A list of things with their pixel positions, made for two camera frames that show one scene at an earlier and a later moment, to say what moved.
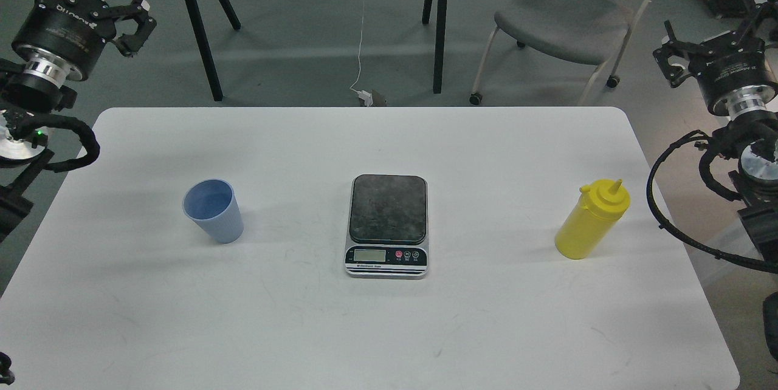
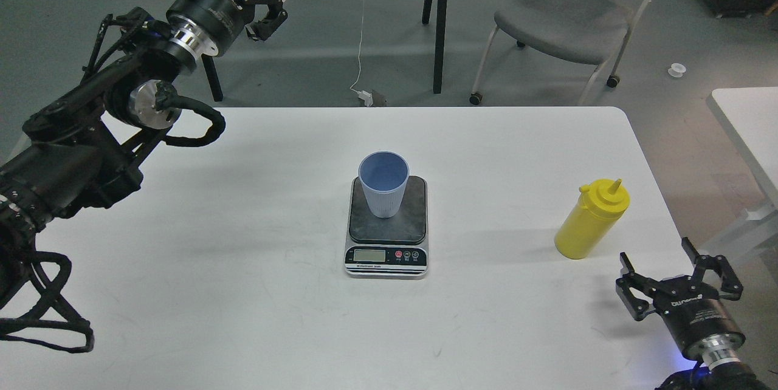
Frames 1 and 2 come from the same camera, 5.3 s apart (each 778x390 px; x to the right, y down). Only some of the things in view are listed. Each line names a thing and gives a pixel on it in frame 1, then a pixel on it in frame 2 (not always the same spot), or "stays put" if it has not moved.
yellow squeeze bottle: x=600 y=206 stays put
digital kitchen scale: x=388 y=237 stays put
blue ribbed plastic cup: x=211 y=203 → x=384 y=175
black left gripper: x=72 y=30 → x=212 y=11
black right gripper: x=723 y=62 → x=702 y=326
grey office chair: x=582 y=7 stays put
